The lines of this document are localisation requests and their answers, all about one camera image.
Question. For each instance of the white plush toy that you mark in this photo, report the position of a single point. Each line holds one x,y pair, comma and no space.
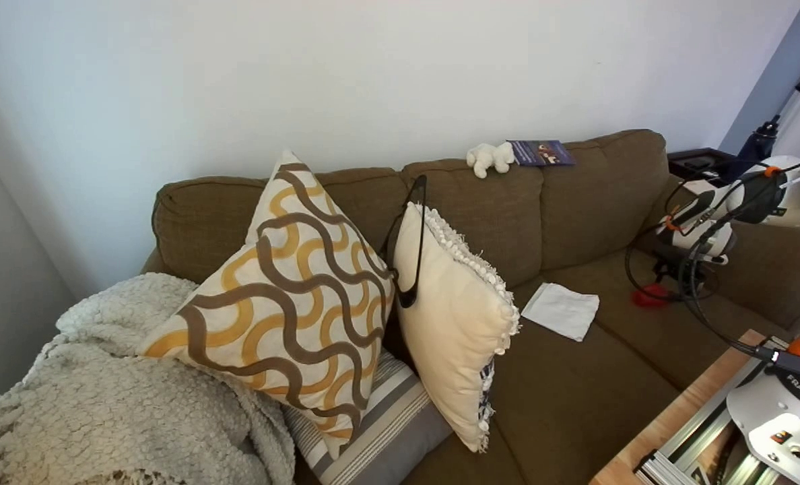
489,158

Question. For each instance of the brown fabric sofa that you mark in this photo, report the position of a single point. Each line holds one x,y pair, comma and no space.
616,422

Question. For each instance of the grey striped cushion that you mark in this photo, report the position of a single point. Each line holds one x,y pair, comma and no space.
387,422

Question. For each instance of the red and black remote control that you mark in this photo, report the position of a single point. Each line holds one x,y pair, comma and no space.
652,294

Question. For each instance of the wooden board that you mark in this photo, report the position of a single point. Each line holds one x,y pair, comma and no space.
676,418

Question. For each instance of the cream fringed pillow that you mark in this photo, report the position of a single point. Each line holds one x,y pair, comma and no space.
457,333

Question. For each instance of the blue book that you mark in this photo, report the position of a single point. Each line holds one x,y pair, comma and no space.
541,153

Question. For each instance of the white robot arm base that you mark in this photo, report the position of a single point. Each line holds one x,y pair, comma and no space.
791,422

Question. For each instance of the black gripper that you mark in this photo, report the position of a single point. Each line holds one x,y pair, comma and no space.
691,264

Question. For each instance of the white towel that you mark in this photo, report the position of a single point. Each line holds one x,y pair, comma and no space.
562,310

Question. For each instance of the grey knitted blanket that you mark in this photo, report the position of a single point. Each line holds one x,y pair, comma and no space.
104,404

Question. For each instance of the gold brown wave-pattern pillow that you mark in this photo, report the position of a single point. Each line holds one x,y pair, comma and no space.
282,298

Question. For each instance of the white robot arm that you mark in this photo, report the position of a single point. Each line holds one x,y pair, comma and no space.
711,217

